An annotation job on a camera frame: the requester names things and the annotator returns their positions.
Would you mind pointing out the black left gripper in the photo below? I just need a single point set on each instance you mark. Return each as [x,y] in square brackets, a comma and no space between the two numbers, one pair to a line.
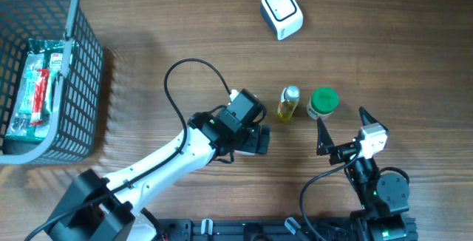
[252,146]

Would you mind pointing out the white barcode scanner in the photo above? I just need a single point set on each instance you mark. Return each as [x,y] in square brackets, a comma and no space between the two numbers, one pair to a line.
[284,17]

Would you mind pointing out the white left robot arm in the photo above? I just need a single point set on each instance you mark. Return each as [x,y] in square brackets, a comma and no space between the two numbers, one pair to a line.
[111,207]

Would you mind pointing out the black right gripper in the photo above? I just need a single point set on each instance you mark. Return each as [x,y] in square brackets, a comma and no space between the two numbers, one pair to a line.
[326,146]

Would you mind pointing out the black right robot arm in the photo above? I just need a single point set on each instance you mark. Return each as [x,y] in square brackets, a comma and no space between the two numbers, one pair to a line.
[382,192]

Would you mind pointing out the grey plastic shopping basket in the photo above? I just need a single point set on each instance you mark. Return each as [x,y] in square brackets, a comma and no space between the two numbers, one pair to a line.
[77,87]

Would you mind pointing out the green glove package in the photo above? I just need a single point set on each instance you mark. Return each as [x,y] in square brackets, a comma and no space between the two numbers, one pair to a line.
[42,54]

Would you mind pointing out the green lid jar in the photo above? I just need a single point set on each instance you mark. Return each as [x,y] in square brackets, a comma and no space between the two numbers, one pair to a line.
[323,102]

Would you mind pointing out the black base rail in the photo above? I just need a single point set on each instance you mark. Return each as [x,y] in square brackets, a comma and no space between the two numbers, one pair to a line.
[333,229]

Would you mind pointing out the yellow dish soap bottle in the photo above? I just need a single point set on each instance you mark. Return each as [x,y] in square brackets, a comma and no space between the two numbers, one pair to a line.
[288,102]

